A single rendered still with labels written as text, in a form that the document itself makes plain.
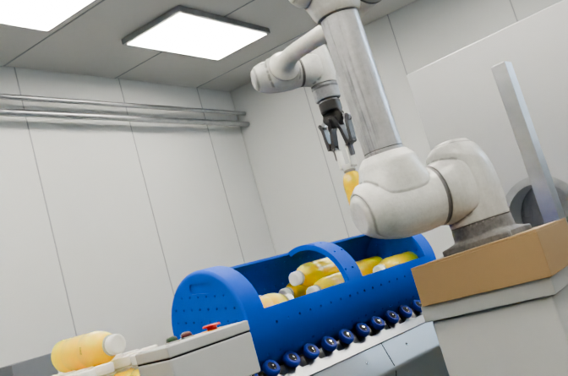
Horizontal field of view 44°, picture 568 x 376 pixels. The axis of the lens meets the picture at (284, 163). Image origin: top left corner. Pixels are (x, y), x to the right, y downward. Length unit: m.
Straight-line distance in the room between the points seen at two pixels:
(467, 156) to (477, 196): 0.10
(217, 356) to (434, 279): 0.63
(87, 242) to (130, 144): 1.14
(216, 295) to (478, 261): 0.62
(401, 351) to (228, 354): 0.85
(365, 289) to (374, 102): 0.55
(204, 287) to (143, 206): 4.84
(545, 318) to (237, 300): 0.70
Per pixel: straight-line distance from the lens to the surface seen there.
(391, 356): 2.07
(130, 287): 6.22
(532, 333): 1.72
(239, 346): 1.37
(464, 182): 1.78
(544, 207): 2.72
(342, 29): 1.79
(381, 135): 1.73
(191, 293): 1.79
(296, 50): 2.20
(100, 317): 5.95
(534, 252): 1.66
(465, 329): 1.77
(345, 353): 1.94
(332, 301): 1.89
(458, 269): 1.72
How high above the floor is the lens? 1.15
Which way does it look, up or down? 9 degrees up
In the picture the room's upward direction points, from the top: 16 degrees counter-clockwise
